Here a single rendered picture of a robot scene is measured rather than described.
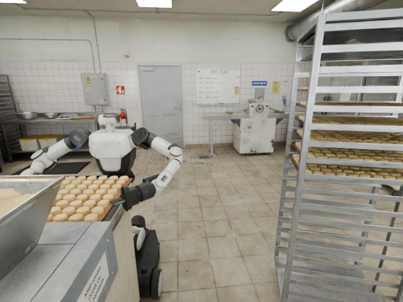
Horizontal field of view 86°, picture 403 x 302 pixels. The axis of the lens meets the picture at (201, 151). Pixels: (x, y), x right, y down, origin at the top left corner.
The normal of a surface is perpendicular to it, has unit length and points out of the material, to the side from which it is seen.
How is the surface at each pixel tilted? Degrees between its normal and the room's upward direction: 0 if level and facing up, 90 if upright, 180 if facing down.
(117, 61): 90
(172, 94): 90
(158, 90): 90
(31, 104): 90
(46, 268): 0
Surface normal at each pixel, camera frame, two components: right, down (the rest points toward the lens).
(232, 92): 0.11, 0.28
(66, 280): 0.00, -0.96
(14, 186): 0.02, -0.15
